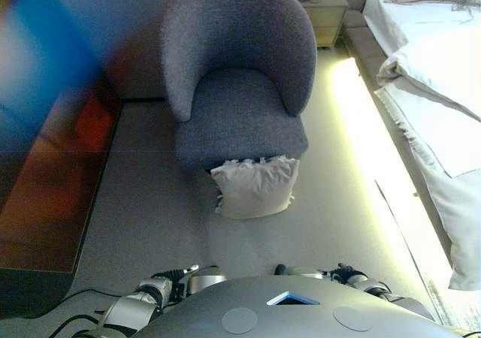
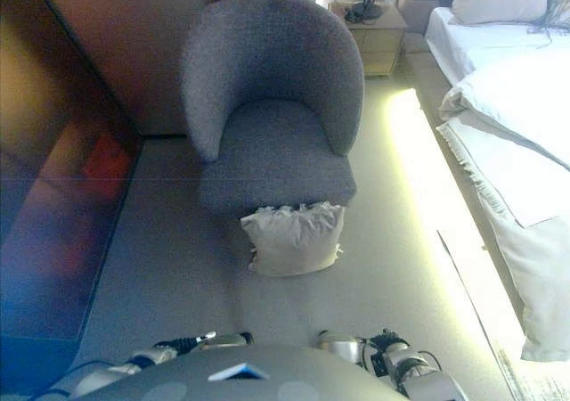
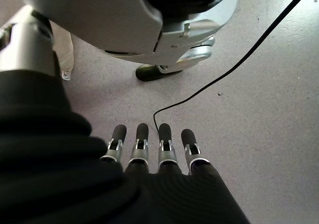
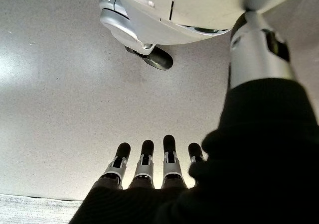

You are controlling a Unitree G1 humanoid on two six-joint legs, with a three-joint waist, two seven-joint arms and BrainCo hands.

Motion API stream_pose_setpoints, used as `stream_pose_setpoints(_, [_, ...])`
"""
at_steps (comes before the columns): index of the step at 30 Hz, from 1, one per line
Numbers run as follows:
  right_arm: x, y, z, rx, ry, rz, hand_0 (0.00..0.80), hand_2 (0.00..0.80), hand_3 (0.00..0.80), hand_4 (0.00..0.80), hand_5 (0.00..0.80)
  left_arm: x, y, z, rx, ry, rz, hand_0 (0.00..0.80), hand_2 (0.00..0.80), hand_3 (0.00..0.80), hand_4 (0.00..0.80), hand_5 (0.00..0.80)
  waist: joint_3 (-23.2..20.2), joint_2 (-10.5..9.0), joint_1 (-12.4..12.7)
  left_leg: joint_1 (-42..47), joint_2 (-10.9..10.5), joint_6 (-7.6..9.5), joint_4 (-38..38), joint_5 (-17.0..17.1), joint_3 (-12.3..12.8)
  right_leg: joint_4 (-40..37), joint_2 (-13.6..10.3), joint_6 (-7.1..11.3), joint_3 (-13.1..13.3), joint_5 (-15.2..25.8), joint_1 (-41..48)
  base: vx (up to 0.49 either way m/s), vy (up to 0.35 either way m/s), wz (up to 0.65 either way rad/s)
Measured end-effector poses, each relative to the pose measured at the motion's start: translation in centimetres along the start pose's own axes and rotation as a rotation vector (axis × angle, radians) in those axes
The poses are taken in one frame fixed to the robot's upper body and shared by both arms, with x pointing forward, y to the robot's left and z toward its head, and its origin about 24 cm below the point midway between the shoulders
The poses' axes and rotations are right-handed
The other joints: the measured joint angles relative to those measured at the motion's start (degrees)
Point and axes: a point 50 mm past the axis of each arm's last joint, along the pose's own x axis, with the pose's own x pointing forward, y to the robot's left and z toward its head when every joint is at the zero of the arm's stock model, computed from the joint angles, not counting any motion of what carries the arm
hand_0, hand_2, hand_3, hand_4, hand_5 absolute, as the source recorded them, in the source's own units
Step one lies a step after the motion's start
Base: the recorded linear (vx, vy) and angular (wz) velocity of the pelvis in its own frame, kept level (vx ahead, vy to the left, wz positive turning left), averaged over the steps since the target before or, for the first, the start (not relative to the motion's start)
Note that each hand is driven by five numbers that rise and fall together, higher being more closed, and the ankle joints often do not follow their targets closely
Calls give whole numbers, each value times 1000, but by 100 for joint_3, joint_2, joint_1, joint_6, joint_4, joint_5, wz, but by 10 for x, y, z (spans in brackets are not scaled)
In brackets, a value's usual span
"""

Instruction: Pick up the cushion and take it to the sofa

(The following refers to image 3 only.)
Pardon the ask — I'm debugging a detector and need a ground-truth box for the thin black floor cable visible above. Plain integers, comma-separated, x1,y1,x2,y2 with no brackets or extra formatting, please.
153,0,316,137

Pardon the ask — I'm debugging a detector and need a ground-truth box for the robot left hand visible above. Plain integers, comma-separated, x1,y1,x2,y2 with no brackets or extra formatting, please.
0,11,251,224

